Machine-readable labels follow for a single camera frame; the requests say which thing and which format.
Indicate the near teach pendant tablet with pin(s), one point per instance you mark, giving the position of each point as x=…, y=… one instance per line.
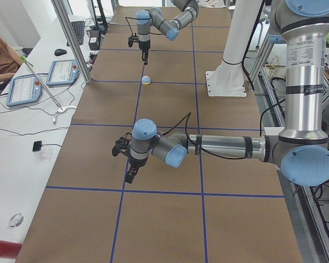
x=24, y=90

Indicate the brown paper table mat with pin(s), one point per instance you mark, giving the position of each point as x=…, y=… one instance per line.
x=207, y=210

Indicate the blue yellow call bell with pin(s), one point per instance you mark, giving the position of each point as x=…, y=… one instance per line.
x=145, y=80

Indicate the black power adapter box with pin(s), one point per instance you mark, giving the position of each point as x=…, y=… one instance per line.
x=94, y=40

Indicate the black keyboard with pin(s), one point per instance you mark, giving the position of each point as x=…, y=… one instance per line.
x=78, y=28

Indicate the red cylinder object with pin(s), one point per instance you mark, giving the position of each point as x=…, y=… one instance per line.
x=9, y=250

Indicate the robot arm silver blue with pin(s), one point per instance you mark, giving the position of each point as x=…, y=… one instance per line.
x=300, y=149
x=153, y=17

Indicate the far teach pendant tablet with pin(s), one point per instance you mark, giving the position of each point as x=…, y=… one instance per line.
x=63, y=72

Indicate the small black square device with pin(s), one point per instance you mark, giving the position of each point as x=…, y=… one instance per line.
x=37, y=145

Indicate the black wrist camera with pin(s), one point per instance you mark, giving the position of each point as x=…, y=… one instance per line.
x=132, y=39
x=122, y=145

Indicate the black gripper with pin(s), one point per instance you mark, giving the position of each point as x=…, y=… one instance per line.
x=144, y=46
x=136, y=163

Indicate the pink grabber stick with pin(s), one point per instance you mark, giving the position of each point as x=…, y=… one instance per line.
x=61, y=109

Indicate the person in brown shirt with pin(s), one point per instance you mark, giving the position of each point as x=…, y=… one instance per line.
x=10, y=62

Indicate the aluminium frame post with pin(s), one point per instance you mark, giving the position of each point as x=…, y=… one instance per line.
x=63, y=17

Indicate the black computer mouse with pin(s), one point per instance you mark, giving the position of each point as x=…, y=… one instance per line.
x=60, y=52

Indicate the teach pendant tablet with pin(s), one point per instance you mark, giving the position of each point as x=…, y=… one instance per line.
x=24, y=90
x=63, y=72

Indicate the white camera mast pedestal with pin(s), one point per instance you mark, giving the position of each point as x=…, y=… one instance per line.
x=233, y=54

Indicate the clear plastic wrapper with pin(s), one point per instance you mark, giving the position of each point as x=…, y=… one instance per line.
x=15, y=221

